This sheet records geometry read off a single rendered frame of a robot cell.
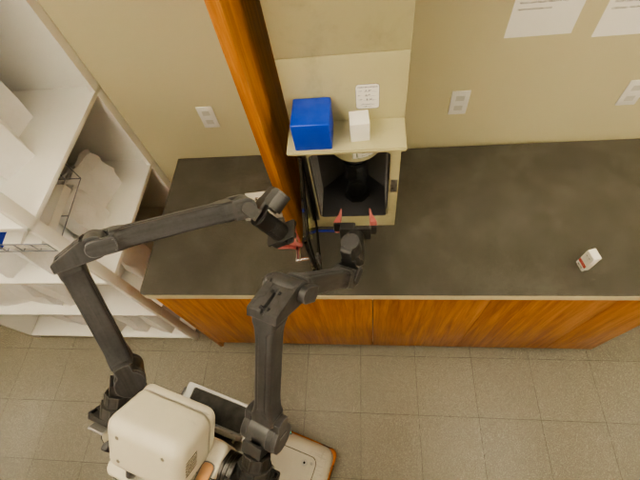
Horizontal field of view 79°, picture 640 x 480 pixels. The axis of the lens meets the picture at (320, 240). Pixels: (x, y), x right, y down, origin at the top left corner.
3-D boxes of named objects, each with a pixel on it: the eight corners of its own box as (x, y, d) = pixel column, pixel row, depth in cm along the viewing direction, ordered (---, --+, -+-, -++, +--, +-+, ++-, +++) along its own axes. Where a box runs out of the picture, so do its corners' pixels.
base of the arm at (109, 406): (86, 418, 106) (120, 434, 103) (88, 391, 105) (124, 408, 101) (110, 402, 114) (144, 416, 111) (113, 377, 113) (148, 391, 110)
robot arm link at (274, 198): (230, 204, 113) (239, 210, 105) (253, 172, 113) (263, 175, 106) (262, 227, 119) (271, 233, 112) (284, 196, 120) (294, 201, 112)
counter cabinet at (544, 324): (237, 249, 269) (181, 164, 191) (552, 245, 243) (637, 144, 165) (220, 346, 236) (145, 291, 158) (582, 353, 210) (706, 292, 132)
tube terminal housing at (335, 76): (317, 178, 171) (283, 0, 105) (391, 175, 167) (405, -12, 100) (314, 227, 159) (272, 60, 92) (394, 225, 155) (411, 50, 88)
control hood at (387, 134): (294, 147, 118) (289, 123, 110) (403, 142, 114) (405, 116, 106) (291, 177, 113) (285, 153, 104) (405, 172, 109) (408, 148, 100)
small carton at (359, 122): (350, 129, 106) (349, 111, 101) (368, 126, 105) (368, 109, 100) (350, 142, 103) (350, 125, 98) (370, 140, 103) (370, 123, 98)
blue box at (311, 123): (298, 124, 109) (292, 98, 101) (333, 122, 108) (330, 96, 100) (295, 150, 104) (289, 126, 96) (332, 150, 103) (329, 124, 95)
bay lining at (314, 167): (323, 167, 164) (311, 101, 133) (385, 165, 161) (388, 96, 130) (320, 216, 152) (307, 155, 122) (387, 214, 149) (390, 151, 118)
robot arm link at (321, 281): (259, 293, 87) (301, 310, 83) (265, 270, 87) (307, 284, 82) (332, 278, 127) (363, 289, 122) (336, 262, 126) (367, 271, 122)
